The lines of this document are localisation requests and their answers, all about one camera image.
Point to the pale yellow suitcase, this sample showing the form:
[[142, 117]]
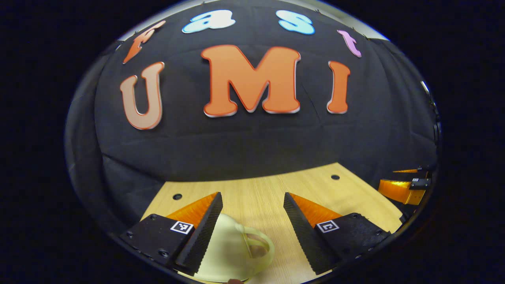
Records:
[[227, 252]]

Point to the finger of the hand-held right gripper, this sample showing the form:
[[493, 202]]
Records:
[[394, 189], [420, 171]]

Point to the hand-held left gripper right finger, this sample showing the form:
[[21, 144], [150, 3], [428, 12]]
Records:
[[302, 232]]

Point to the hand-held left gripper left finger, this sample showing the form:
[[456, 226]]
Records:
[[205, 232]]

